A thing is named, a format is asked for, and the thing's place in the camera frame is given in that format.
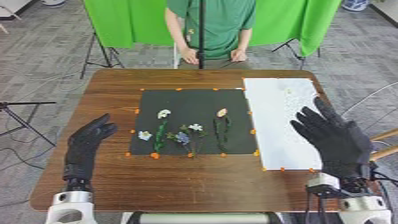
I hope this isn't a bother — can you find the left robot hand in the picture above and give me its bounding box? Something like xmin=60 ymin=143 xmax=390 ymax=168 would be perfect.
xmin=61 ymin=113 xmax=118 ymax=183

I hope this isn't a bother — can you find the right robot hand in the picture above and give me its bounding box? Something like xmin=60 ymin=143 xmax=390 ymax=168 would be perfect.
xmin=289 ymin=96 xmax=376 ymax=181

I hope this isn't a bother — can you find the dark mat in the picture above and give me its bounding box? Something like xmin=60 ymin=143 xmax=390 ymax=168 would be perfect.
xmin=127 ymin=88 xmax=259 ymax=156

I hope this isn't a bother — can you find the person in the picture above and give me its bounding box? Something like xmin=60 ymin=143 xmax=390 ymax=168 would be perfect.
xmin=163 ymin=0 xmax=259 ymax=66

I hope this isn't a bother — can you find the small white flower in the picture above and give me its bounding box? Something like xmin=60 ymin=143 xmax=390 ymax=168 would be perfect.
xmin=136 ymin=130 xmax=154 ymax=142

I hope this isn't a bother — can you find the white sheet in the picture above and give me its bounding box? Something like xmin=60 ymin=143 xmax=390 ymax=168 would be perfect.
xmin=241 ymin=77 xmax=324 ymax=172

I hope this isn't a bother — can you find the black tripod stand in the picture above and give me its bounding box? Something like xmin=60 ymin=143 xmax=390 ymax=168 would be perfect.
xmin=77 ymin=31 xmax=125 ymax=80
xmin=0 ymin=101 xmax=58 ymax=148
xmin=269 ymin=37 xmax=324 ymax=70

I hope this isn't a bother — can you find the white flower with long stem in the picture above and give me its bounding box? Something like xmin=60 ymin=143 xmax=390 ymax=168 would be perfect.
xmin=150 ymin=108 xmax=173 ymax=153

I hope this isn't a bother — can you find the blue flower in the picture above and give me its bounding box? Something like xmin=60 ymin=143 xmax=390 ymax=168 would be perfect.
xmin=164 ymin=131 xmax=195 ymax=156

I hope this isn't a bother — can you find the white flower with leafy stem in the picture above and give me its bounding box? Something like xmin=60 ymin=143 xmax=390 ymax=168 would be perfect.
xmin=179 ymin=123 xmax=209 ymax=155

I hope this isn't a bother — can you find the peach flower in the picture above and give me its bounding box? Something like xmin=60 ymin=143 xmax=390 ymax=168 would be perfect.
xmin=211 ymin=107 xmax=234 ymax=154

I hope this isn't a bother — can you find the pale grey bar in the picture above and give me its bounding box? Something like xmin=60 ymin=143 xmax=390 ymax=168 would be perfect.
xmin=120 ymin=211 xmax=285 ymax=224

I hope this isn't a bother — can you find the black stand pole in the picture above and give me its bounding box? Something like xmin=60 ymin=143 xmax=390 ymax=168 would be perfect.
xmin=196 ymin=0 xmax=205 ymax=70

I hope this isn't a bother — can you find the black cable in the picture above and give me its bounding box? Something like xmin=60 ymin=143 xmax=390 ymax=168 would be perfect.
xmin=367 ymin=169 xmax=398 ymax=188

